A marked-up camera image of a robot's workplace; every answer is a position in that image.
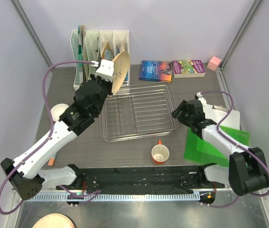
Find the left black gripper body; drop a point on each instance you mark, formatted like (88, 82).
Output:
(105, 89)

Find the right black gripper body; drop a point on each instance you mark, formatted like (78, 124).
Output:
(184, 117)

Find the orange white bowl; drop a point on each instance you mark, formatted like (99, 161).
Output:
(57, 110)

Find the beige bird pattern plate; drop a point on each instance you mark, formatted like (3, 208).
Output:
(121, 66)

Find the orange ceramic mug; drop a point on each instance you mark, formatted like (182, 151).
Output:
(159, 153)

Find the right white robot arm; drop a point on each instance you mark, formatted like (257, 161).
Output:
(247, 171)

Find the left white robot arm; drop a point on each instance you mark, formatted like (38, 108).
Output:
(25, 172)

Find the green plastic folder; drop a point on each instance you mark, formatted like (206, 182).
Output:
(201, 152)

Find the purple green paperback book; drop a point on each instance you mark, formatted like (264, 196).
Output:
(188, 68)

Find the orange illustrated book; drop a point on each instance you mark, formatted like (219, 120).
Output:
(106, 52)

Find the dark blue paperback book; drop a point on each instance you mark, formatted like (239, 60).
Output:
(156, 71)

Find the white mesh file organizer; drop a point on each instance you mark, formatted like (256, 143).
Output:
(92, 44)

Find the pink cube block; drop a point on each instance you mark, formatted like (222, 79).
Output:
(214, 63)

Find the blue white book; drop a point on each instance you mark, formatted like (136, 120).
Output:
(121, 46)

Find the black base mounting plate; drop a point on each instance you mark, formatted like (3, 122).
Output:
(135, 178)

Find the pink round object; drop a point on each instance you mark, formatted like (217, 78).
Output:
(54, 220)

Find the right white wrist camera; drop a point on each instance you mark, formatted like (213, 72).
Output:
(199, 97)

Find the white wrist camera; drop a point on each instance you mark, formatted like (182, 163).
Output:
(199, 97)
(105, 69)

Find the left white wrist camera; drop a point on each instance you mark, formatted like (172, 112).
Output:
(105, 69)

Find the metal wire dish rack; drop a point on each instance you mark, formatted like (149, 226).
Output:
(139, 111)

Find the perforated cable duct rail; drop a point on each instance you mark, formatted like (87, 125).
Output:
(64, 196)

